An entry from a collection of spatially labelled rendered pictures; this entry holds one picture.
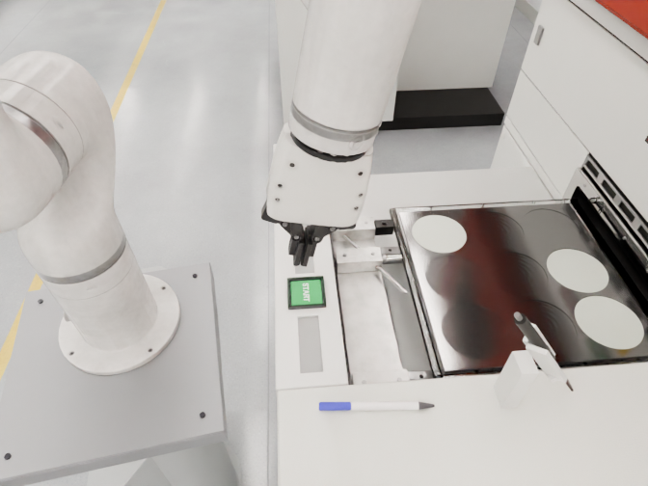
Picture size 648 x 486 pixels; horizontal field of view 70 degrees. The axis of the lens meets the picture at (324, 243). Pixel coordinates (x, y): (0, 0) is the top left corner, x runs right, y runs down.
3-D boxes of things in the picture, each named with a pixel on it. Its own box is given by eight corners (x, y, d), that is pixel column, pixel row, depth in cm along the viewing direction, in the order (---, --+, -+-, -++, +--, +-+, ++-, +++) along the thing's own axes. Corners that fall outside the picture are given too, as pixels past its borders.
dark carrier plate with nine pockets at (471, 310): (567, 204, 94) (568, 202, 93) (669, 356, 70) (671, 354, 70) (398, 214, 92) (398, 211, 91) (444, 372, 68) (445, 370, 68)
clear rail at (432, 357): (394, 211, 93) (395, 205, 92) (444, 386, 67) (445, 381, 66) (388, 211, 93) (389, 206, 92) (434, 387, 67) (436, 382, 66)
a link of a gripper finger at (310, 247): (337, 210, 54) (324, 250, 58) (309, 207, 53) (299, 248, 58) (339, 229, 52) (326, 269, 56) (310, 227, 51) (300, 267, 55)
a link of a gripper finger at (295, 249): (308, 207, 53) (298, 248, 58) (280, 204, 52) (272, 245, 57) (310, 227, 51) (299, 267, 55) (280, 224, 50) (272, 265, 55)
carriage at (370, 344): (369, 234, 94) (370, 224, 92) (407, 409, 69) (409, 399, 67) (330, 236, 94) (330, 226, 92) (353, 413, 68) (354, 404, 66)
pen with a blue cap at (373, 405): (434, 399, 57) (318, 400, 57) (435, 407, 56) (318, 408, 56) (432, 403, 57) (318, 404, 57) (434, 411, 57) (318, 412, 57)
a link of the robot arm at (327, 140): (378, 92, 46) (370, 118, 48) (290, 77, 45) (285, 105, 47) (393, 139, 41) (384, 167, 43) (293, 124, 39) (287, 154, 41)
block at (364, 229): (371, 227, 91) (372, 215, 89) (374, 239, 89) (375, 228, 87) (331, 229, 91) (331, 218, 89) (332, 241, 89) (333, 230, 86)
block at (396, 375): (404, 378, 69) (407, 367, 67) (409, 399, 67) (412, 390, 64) (351, 382, 69) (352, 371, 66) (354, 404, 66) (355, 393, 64)
